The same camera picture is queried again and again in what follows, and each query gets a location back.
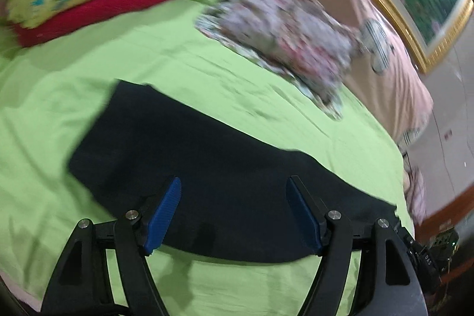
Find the red pillow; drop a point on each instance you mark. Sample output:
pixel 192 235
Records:
pixel 96 10

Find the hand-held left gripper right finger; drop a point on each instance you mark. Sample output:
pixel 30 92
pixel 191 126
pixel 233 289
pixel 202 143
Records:
pixel 301 212

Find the green bed sheet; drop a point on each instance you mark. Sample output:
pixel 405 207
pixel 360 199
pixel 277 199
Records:
pixel 185 71

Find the floral folded cloth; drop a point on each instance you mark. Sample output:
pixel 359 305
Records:
pixel 285 38

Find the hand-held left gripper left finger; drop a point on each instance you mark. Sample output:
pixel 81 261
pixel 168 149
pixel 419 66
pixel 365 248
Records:
pixel 165 209

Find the pink cartoon blanket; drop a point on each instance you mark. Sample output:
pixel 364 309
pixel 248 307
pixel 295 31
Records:
pixel 333 5

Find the dark navy pants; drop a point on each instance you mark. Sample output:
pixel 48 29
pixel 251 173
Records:
pixel 207 168

